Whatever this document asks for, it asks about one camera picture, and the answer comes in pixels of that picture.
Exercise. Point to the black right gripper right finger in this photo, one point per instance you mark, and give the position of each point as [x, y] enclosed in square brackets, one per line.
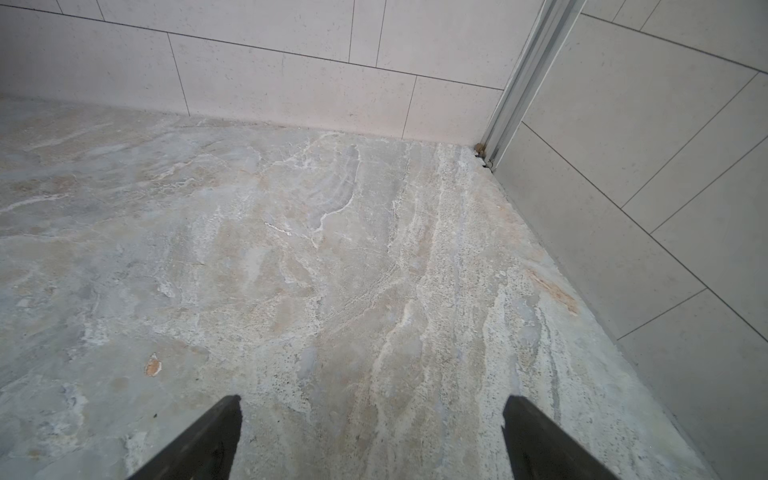
[539, 449]

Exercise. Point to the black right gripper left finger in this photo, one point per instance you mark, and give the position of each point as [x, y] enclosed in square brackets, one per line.
[205, 450]

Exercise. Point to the metal corner wall profile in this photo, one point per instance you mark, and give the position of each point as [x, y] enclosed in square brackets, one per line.
[550, 30]

